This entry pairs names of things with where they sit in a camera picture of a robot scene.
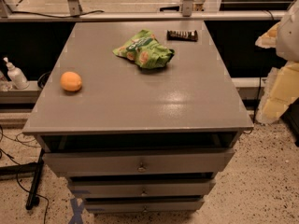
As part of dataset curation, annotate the grey drawer cabinet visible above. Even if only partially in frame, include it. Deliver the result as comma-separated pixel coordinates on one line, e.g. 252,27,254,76
23,21,253,203

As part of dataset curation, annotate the top grey drawer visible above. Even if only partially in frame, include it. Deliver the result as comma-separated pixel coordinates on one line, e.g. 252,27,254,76
43,148,235,177

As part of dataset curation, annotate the grey drawer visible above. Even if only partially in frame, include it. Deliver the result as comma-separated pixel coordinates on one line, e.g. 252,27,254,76
43,148,235,177
68,179,216,198
84,198,204,213

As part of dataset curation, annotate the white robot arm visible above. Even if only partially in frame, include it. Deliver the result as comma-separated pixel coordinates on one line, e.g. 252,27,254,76
255,0,299,124

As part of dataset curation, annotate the middle grey drawer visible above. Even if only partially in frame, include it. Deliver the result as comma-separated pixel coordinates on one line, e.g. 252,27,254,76
68,179,216,198

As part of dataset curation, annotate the black floor stand bar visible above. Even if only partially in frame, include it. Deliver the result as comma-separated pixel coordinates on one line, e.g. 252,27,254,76
0,150,44,210

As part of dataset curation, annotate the black floor cable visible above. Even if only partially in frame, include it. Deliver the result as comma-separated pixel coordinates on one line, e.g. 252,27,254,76
0,124,50,224

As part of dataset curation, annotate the bottom grey drawer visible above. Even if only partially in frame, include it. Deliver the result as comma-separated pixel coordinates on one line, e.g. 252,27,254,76
84,198,204,213

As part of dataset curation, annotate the green rice chip bag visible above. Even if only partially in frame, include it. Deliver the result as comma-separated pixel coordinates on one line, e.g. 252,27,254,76
113,30,175,69

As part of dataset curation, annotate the metal frame rail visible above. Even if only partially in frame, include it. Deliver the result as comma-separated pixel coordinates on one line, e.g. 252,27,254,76
0,10,286,22

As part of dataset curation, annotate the blue tape cross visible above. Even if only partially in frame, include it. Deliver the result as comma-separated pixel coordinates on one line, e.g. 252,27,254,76
68,198,84,224

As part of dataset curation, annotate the white pump bottle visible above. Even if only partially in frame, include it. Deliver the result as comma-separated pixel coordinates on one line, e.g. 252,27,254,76
4,57,29,90

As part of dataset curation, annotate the orange fruit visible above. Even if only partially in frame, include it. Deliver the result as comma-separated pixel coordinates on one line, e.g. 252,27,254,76
60,72,82,91

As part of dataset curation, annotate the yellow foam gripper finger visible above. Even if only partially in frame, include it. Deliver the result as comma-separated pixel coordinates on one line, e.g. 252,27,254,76
255,22,279,49
256,62,299,124

